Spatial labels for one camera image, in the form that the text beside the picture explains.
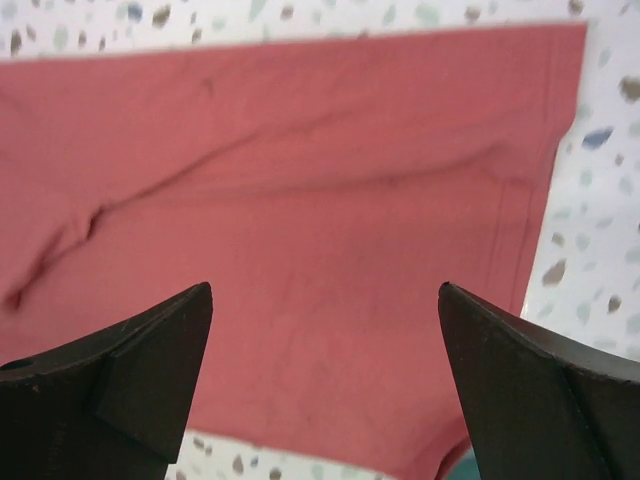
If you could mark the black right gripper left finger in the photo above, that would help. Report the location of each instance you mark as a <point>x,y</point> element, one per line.
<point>111,405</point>

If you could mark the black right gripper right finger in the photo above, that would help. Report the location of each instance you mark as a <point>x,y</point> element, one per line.
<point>538,405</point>

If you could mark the dusty red t shirt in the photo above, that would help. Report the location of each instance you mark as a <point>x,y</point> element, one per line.
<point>324,189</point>

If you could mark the blue plastic laundry basket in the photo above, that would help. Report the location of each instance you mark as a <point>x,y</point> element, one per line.
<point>466,468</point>

